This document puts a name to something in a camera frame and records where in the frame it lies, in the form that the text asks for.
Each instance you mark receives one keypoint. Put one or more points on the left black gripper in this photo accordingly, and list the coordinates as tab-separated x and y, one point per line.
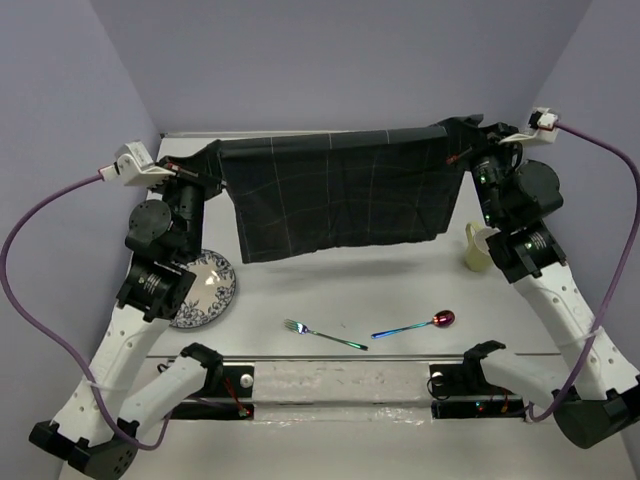
201	169

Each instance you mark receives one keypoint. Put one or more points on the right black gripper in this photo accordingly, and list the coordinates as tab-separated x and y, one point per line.
470	140

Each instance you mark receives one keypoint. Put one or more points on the dark plaid cloth napkin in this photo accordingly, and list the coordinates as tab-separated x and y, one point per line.
299	195

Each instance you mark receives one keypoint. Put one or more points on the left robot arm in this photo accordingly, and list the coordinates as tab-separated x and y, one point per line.
98	430

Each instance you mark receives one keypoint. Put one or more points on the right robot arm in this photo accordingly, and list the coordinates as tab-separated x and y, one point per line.
600	396

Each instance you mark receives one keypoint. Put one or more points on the blue floral plate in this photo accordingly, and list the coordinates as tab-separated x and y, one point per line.
211	293

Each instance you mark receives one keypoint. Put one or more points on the cream yellow mug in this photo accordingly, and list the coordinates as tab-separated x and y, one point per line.
477	256

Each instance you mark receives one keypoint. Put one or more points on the iridescent spoon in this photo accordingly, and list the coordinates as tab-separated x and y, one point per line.
441	319

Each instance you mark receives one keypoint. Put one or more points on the iridescent fork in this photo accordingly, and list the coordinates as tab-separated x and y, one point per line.
303	329

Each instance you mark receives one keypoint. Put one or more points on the aluminium table edge rail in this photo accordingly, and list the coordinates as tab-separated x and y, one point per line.
232	135

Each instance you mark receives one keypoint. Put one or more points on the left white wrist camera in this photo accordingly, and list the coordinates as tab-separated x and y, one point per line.
134	167

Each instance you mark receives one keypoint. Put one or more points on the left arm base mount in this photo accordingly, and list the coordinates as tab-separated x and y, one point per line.
229	398

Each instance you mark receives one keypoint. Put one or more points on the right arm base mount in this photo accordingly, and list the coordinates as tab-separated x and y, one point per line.
454	399

